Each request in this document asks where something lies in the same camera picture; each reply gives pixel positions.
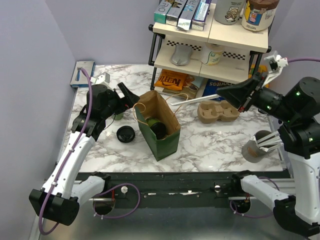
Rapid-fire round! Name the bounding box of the black plastic lid stack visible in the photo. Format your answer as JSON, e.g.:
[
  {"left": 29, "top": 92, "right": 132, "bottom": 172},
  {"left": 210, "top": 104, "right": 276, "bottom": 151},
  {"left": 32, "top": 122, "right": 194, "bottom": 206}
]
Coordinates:
[{"left": 116, "top": 125, "right": 136, "bottom": 144}]

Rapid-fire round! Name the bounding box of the yellow snack bag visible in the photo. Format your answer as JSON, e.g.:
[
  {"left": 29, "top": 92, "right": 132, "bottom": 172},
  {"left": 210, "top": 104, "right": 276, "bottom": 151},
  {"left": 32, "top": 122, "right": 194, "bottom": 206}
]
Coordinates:
[{"left": 248, "top": 64, "right": 268, "bottom": 86}]

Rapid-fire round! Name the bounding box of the single green paper cup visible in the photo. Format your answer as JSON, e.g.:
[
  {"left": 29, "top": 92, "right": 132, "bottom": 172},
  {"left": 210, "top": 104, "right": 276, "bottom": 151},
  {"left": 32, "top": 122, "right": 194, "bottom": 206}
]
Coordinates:
[{"left": 145, "top": 117, "right": 160, "bottom": 128}]

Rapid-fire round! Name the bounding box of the white straw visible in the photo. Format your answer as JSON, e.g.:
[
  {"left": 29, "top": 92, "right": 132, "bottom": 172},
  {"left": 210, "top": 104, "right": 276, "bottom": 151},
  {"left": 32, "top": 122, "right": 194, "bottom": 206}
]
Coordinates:
[{"left": 170, "top": 94, "right": 220, "bottom": 106}]

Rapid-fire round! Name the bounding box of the white blue toothpaste box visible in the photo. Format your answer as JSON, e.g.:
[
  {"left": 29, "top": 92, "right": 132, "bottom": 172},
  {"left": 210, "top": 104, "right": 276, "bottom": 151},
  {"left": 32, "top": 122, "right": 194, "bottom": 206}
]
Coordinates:
[{"left": 191, "top": 0, "right": 212, "bottom": 31}]

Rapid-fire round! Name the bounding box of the grey cartoon mug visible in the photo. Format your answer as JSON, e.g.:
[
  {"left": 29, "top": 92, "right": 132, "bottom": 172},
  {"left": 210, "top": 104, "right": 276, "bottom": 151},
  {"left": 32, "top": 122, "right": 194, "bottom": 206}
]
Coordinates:
[{"left": 213, "top": 0, "right": 245, "bottom": 25}]

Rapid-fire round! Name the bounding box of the blue razor package box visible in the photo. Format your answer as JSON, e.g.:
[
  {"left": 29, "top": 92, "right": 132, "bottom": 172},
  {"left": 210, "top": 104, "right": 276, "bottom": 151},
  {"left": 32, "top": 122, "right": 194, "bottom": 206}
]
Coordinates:
[{"left": 70, "top": 60, "right": 96, "bottom": 88}]

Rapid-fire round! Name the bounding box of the white paper roll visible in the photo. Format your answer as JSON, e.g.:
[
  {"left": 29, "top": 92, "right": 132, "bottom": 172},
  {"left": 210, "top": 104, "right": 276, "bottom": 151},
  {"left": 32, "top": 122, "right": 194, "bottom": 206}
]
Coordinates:
[{"left": 200, "top": 42, "right": 224, "bottom": 66}]

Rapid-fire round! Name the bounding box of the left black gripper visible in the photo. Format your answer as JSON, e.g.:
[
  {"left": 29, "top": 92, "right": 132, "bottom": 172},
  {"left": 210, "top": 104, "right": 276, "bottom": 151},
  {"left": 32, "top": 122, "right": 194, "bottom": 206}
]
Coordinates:
[{"left": 101, "top": 82, "right": 140, "bottom": 120}]

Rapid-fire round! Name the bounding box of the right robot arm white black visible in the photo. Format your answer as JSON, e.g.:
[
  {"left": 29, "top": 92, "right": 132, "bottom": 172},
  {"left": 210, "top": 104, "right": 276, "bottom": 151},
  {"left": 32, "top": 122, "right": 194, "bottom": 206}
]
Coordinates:
[{"left": 216, "top": 73, "right": 320, "bottom": 238}]

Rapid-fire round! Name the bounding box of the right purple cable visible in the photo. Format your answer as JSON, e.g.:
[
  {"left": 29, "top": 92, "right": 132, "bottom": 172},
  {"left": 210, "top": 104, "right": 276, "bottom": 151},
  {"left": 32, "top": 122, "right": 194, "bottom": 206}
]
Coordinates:
[{"left": 229, "top": 56, "right": 320, "bottom": 219}]

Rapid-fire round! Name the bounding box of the single black plastic lid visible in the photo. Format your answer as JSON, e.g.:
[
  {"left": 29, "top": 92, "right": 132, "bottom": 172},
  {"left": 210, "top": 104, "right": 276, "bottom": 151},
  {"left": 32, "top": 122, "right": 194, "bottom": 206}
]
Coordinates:
[{"left": 150, "top": 122, "right": 167, "bottom": 140}]

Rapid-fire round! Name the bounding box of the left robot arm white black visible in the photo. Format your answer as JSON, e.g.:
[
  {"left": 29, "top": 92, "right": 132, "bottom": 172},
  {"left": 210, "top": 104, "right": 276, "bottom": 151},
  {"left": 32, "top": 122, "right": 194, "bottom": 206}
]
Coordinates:
[{"left": 29, "top": 82, "right": 140, "bottom": 226}]

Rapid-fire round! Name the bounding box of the brown paper bag green side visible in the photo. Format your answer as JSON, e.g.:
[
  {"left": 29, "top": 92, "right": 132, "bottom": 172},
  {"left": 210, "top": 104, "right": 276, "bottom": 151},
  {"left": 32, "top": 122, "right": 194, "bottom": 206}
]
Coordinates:
[{"left": 133, "top": 90, "right": 181, "bottom": 162}]

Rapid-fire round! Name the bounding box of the rear brown pulp cup carrier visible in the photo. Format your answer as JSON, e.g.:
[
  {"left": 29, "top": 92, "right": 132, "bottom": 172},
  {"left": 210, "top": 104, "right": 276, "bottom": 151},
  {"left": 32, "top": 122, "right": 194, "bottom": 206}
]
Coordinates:
[{"left": 197, "top": 100, "right": 240, "bottom": 124}]

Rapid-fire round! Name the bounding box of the teal toothpaste box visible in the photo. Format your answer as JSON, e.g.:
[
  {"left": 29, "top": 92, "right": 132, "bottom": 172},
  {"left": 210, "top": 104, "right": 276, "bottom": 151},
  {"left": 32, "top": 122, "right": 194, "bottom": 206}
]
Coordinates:
[{"left": 153, "top": 0, "right": 175, "bottom": 24}]

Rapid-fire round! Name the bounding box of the blue doritos chips bag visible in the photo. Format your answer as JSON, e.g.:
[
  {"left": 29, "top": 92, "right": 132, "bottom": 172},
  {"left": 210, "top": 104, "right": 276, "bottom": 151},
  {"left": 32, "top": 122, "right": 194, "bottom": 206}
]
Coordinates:
[{"left": 200, "top": 79, "right": 233, "bottom": 97}]

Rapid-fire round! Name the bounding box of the grey cup with straws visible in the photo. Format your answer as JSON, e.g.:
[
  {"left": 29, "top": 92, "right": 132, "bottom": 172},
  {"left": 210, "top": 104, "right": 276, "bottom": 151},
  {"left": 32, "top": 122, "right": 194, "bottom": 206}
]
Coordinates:
[{"left": 241, "top": 130, "right": 283, "bottom": 163}]

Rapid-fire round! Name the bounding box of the cream black tiered shelf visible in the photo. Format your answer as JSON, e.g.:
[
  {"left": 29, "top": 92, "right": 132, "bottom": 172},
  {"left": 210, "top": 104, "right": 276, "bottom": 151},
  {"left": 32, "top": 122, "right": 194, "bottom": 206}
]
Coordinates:
[{"left": 148, "top": 3, "right": 271, "bottom": 84}]

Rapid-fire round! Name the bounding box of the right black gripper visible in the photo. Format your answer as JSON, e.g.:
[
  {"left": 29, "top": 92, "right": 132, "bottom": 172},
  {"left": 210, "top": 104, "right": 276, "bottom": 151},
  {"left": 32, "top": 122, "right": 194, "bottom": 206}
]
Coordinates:
[{"left": 215, "top": 70, "right": 297, "bottom": 121}]

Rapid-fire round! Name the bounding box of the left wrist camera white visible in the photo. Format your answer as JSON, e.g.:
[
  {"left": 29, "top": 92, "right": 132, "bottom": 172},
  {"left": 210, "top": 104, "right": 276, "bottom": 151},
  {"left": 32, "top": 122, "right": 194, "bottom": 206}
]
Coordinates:
[{"left": 90, "top": 72, "right": 112, "bottom": 89}]

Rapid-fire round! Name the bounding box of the orange kettle chips bag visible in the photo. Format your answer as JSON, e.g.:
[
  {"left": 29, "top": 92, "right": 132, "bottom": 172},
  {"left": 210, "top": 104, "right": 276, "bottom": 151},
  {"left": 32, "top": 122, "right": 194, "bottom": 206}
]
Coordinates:
[{"left": 154, "top": 69, "right": 188, "bottom": 91}]

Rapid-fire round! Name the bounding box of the green paper cup stack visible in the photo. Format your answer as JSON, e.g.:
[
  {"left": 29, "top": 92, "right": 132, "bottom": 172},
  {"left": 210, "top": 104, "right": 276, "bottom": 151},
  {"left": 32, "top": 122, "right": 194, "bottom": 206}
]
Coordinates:
[{"left": 114, "top": 113, "right": 124, "bottom": 121}]

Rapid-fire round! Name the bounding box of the silver blue toothpaste box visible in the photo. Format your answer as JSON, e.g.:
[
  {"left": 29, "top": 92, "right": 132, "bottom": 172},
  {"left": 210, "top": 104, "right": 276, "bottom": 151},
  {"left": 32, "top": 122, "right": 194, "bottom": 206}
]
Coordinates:
[{"left": 177, "top": 0, "right": 200, "bottom": 31}]

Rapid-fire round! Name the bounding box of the white cartoon canister brown lid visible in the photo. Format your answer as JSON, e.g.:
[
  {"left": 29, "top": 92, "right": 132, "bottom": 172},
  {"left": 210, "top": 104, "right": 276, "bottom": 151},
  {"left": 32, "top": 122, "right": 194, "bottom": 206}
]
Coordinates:
[{"left": 241, "top": 0, "right": 280, "bottom": 32}]

